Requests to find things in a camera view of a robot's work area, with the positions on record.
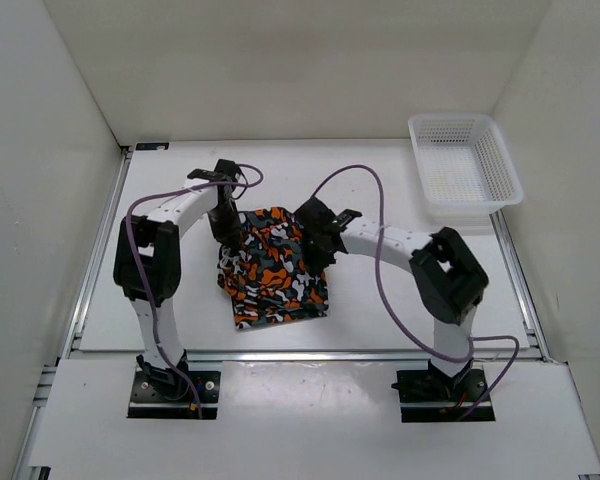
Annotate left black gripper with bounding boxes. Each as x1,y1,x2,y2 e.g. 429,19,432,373
207,200,245,249

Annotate orange camouflage shorts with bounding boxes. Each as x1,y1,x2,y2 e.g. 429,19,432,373
217,207,329,330

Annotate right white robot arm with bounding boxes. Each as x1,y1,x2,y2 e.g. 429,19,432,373
294,197,489,400

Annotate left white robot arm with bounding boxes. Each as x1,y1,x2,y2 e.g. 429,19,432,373
113,159,249,400

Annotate dark label sticker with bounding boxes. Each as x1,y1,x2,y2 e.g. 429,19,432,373
135,142,170,151

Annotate white plastic basket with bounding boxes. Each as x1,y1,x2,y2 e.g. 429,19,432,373
408,113,524,219

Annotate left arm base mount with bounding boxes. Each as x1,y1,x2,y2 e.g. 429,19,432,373
127,366,221,421

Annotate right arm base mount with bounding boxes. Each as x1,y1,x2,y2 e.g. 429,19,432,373
391,368,496,423

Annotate aluminium front rail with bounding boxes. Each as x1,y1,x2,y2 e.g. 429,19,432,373
68,348,543,363

